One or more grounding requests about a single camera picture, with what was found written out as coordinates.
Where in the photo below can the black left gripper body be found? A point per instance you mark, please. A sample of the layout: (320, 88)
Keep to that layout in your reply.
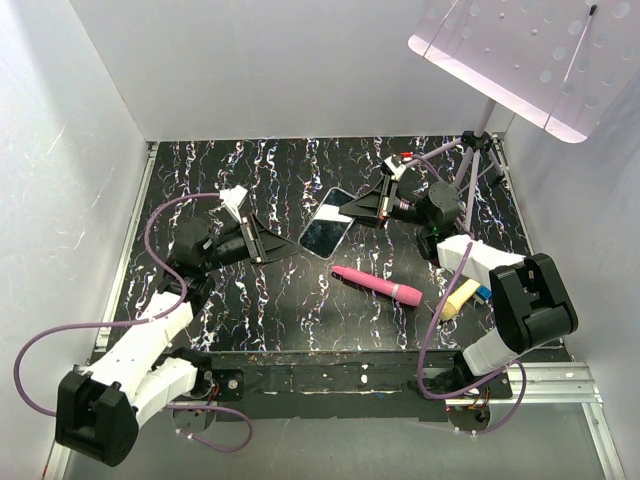
(229, 249)

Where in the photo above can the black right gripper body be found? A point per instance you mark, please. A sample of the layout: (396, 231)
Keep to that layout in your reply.
(407, 208)

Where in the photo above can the phone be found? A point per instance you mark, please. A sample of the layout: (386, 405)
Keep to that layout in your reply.
(327, 227)

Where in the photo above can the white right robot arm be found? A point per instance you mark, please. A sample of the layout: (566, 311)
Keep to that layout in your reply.
(531, 305)

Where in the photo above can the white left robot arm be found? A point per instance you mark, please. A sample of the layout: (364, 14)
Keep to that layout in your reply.
(100, 412)

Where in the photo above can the cream wooden toy microphone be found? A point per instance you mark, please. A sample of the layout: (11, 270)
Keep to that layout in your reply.
(458, 298)

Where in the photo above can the pink toy microphone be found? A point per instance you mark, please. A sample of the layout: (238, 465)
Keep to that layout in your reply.
(402, 293)

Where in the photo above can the blue toy brick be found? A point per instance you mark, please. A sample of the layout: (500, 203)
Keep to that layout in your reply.
(482, 294)

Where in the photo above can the lilac music stand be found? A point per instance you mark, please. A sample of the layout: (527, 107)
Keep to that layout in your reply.
(532, 109)

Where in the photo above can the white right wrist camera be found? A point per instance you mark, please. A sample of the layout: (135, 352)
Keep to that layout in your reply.
(395, 166)

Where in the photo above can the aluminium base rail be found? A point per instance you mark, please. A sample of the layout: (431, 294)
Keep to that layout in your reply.
(551, 426)

